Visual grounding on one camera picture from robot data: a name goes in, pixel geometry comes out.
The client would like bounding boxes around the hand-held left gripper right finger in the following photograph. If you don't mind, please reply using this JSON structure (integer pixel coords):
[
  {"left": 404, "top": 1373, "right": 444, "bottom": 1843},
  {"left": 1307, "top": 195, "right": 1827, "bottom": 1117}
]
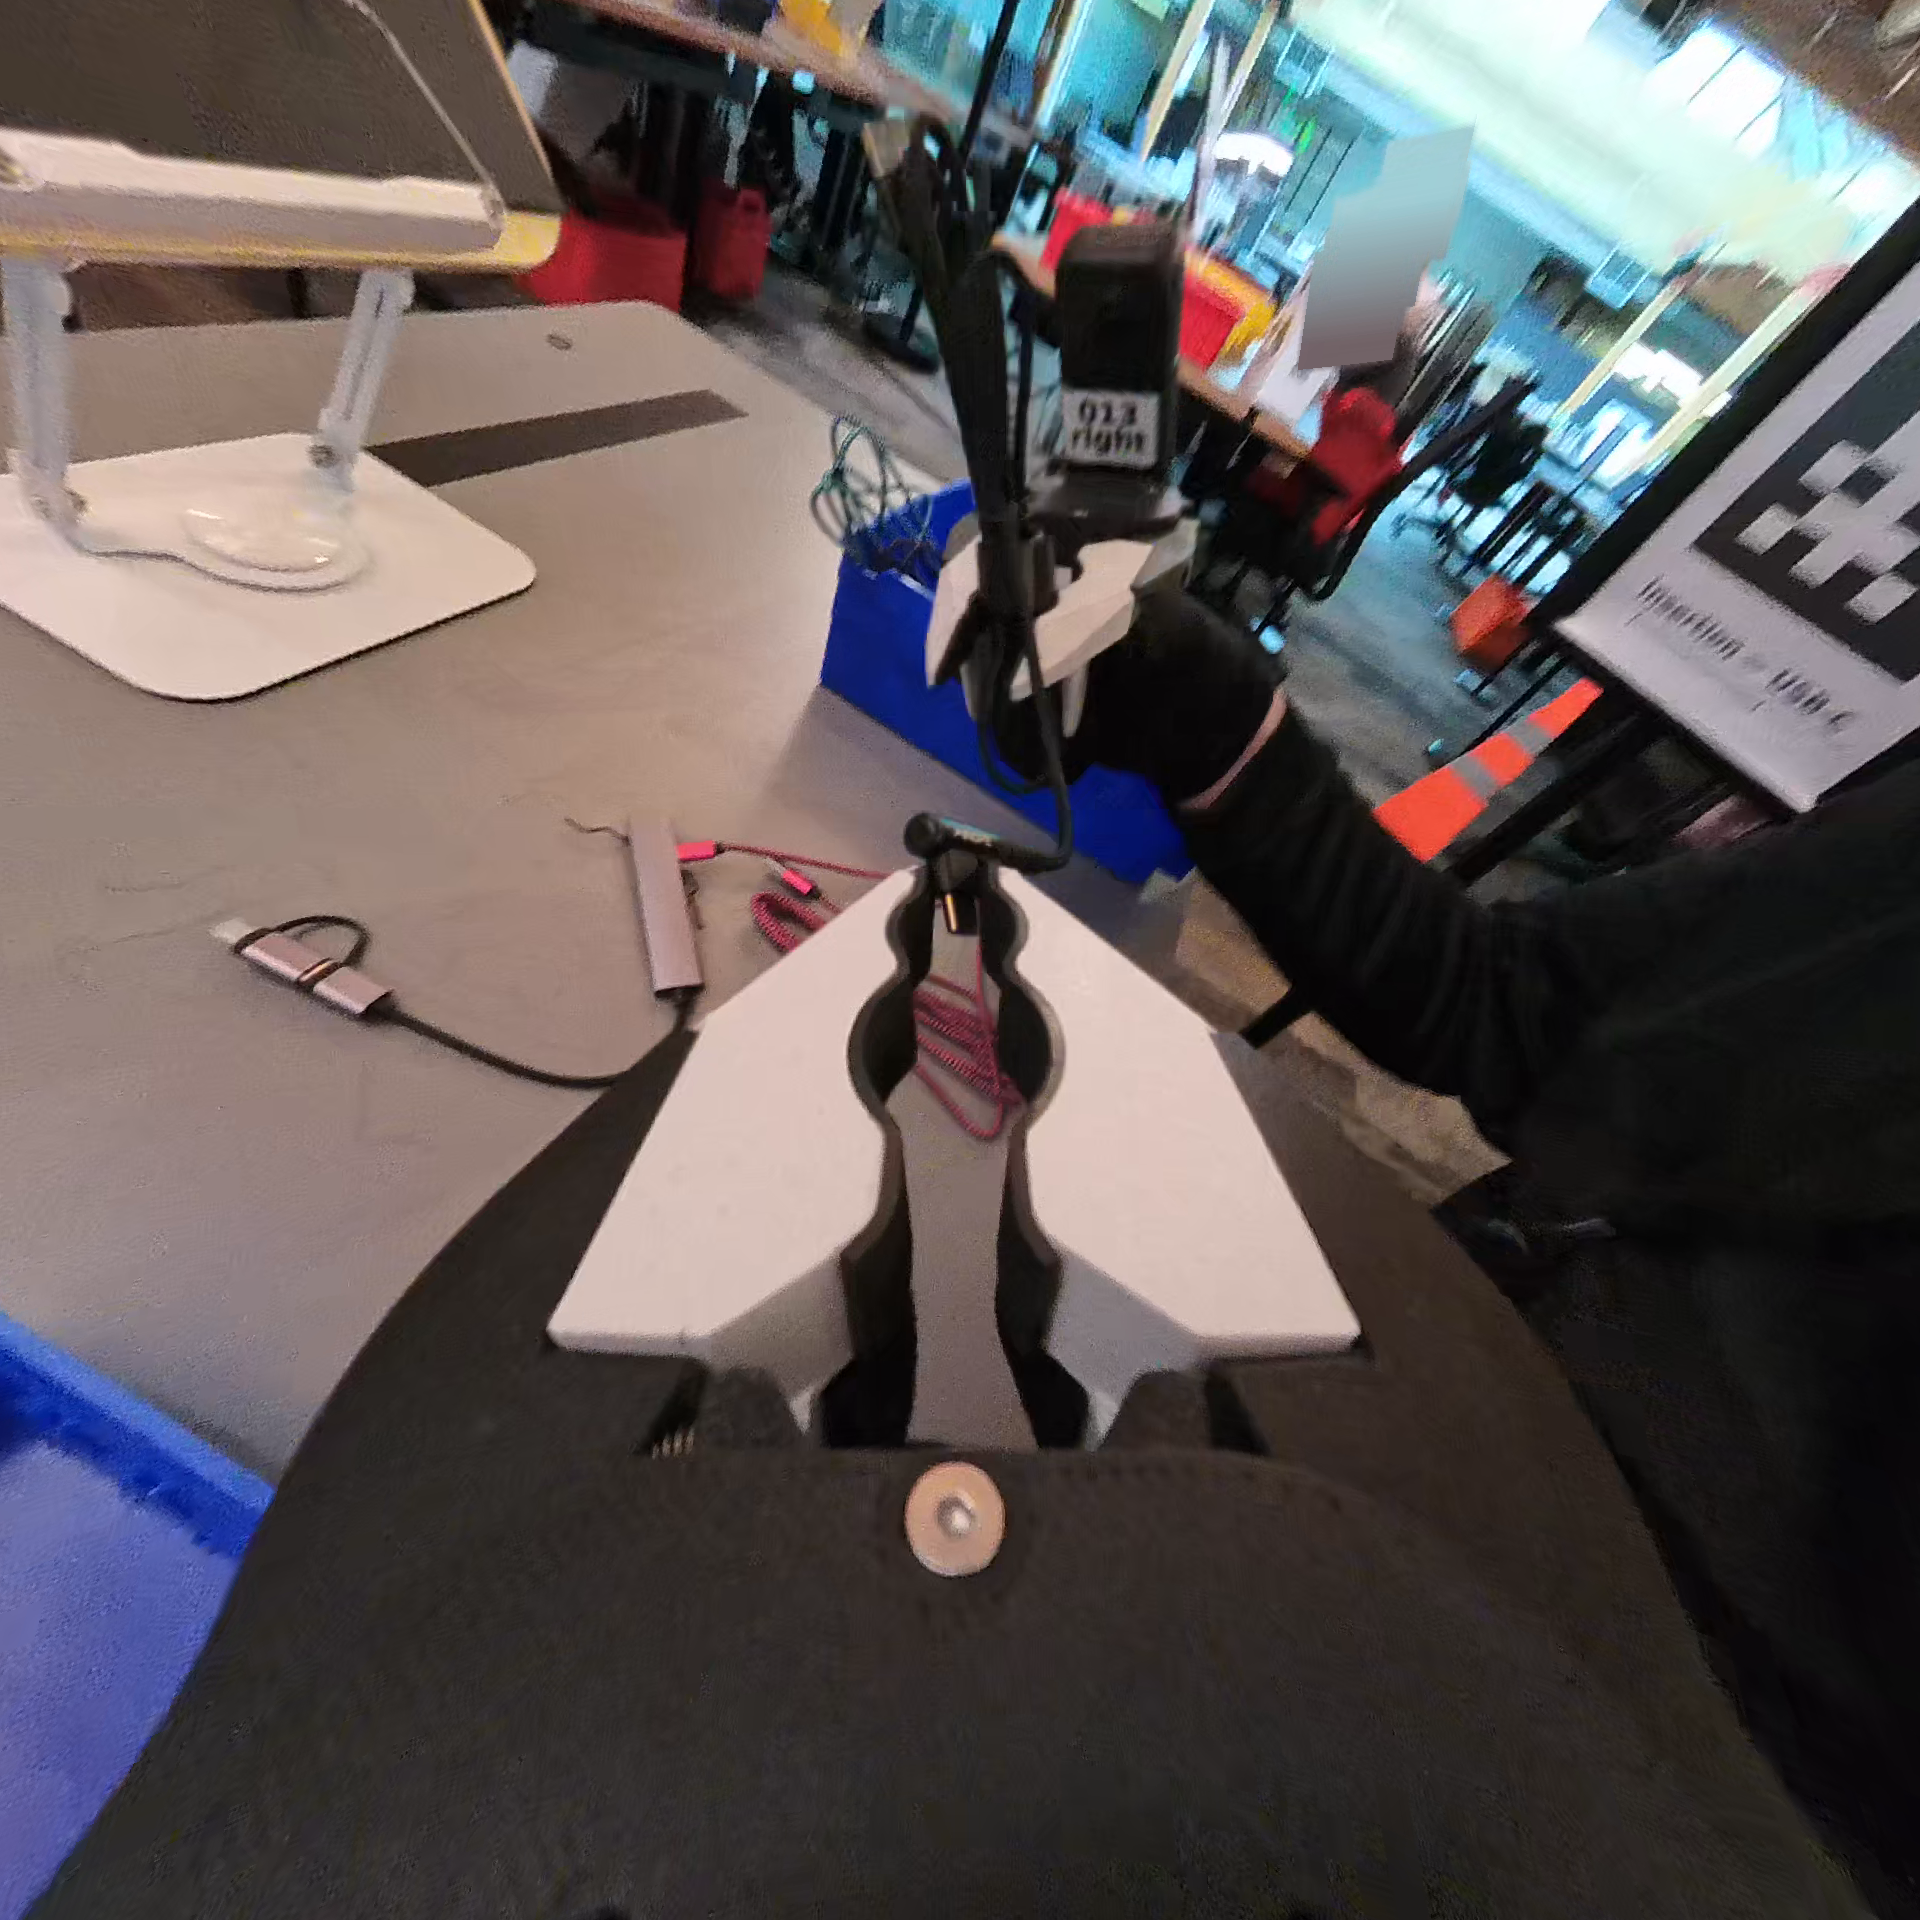
[{"left": 982, "top": 871, "right": 1361, "bottom": 1438}]

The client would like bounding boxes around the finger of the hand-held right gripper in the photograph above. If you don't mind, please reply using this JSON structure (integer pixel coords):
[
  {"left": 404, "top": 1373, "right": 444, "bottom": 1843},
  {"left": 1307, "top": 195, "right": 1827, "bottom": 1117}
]
[
  {"left": 920, "top": 515, "right": 991, "bottom": 689},
  {"left": 1027, "top": 537, "right": 1159, "bottom": 707}
]

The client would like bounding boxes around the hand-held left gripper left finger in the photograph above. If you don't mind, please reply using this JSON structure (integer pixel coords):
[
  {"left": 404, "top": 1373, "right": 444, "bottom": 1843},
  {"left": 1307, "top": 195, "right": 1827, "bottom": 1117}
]
[{"left": 547, "top": 867, "right": 920, "bottom": 1435}]

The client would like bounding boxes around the black usb-c cable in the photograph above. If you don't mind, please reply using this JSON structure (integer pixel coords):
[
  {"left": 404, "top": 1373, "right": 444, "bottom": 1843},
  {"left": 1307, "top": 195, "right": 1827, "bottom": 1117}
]
[{"left": 884, "top": 0, "right": 1081, "bottom": 940}]

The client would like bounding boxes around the pink braided usb-c cable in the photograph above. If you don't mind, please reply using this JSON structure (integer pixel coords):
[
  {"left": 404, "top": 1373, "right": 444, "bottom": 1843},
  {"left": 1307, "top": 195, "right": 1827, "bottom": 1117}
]
[{"left": 675, "top": 837, "right": 1040, "bottom": 1146}]

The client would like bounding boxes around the grey usb hub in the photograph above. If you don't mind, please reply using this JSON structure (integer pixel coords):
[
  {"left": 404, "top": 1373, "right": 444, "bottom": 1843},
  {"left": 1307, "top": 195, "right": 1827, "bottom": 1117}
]
[{"left": 380, "top": 815, "right": 705, "bottom": 1090}]

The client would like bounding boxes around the blue divided plastic bin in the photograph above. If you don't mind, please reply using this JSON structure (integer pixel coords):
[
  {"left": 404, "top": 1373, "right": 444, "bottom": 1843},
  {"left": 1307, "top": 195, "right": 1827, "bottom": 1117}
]
[{"left": 0, "top": 1312, "right": 274, "bottom": 1920}]

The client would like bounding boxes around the person's right forearm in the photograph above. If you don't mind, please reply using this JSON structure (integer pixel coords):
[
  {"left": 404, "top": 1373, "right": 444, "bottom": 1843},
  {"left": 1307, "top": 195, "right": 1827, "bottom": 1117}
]
[{"left": 1177, "top": 698, "right": 1920, "bottom": 1247}]

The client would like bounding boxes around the grey usb plug adapter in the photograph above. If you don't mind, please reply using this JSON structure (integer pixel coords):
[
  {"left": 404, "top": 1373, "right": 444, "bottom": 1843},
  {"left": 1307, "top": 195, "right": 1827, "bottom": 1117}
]
[{"left": 209, "top": 916, "right": 398, "bottom": 1025}]

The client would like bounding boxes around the person's right hand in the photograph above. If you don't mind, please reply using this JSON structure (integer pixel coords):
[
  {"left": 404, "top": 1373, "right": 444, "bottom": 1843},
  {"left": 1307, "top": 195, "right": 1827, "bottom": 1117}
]
[{"left": 989, "top": 582, "right": 1294, "bottom": 808}]

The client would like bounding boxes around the red plastic bin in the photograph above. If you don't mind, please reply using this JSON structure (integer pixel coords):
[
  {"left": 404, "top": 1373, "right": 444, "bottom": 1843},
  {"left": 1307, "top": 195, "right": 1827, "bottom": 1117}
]
[
  {"left": 689, "top": 181, "right": 774, "bottom": 302},
  {"left": 521, "top": 210, "right": 687, "bottom": 313}
]

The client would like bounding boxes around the orange traffic cone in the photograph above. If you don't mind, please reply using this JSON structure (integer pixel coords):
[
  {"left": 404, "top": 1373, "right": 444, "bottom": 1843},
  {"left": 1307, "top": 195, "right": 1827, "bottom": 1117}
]
[{"left": 1372, "top": 676, "right": 1607, "bottom": 864}]

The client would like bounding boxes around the wooden workbench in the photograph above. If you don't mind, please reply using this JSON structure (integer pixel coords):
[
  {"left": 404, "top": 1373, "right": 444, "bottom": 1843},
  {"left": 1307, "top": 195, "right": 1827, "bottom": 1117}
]
[{"left": 570, "top": 0, "right": 962, "bottom": 123}]

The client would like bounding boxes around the black sign easel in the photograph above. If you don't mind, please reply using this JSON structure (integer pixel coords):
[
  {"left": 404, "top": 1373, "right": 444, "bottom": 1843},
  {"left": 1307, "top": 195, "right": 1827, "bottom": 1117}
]
[{"left": 1439, "top": 705, "right": 1726, "bottom": 887}]

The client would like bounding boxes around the white adjustable stand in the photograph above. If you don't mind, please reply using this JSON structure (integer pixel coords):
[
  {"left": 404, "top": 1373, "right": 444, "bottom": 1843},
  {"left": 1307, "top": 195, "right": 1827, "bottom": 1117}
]
[{"left": 0, "top": 127, "right": 536, "bottom": 703}]

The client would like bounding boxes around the black framed marker sign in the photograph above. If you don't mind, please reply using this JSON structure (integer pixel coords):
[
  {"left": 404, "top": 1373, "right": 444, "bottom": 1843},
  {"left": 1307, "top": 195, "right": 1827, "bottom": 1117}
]
[{"left": 1544, "top": 203, "right": 1920, "bottom": 813}]

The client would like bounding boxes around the teal braided cable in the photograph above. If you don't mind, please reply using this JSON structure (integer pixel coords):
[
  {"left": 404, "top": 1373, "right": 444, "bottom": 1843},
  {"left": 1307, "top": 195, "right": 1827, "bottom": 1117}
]
[{"left": 808, "top": 418, "right": 938, "bottom": 582}]

